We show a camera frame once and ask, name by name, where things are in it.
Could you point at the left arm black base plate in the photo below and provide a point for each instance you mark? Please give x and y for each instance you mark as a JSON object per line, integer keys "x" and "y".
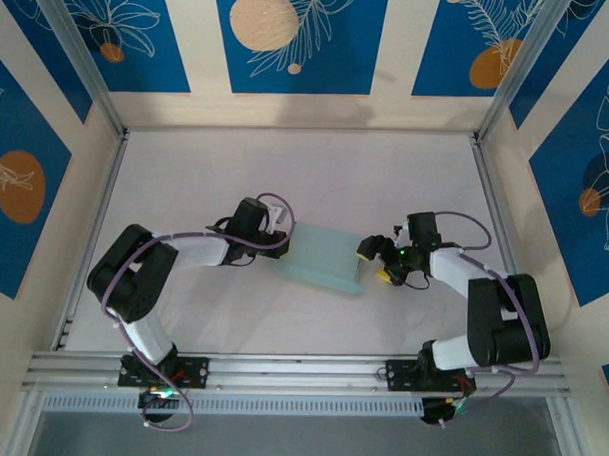
{"x": 194, "y": 371}

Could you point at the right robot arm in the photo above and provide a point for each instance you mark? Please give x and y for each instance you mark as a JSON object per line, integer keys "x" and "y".
{"x": 506, "y": 320}

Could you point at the aluminium table side rail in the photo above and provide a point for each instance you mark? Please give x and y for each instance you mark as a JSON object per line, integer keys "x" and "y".
{"x": 97, "y": 221}
{"x": 486, "y": 184}

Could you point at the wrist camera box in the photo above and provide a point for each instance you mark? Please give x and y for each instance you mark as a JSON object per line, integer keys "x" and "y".
{"x": 276, "y": 218}
{"x": 402, "y": 234}

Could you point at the aluminium frame post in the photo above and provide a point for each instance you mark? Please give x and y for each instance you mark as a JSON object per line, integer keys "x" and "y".
{"x": 75, "y": 55}
{"x": 520, "y": 70}

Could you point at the white and teal paper box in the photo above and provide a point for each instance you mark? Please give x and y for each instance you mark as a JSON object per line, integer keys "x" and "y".
{"x": 323, "y": 258}

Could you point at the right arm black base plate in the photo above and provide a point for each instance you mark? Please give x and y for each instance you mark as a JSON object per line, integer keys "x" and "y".
{"x": 402, "y": 375}

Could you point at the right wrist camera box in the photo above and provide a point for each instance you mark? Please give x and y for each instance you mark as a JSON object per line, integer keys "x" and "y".
{"x": 402, "y": 234}

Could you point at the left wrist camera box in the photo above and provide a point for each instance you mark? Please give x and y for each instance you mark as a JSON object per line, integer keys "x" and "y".
{"x": 276, "y": 218}

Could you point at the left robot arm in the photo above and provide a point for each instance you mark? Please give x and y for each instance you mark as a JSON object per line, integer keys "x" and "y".
{"x": 127, "y": 277}

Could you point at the aluminium mounting rail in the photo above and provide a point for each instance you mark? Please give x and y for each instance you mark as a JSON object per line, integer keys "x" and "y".
{"x": 299, "y": 373}

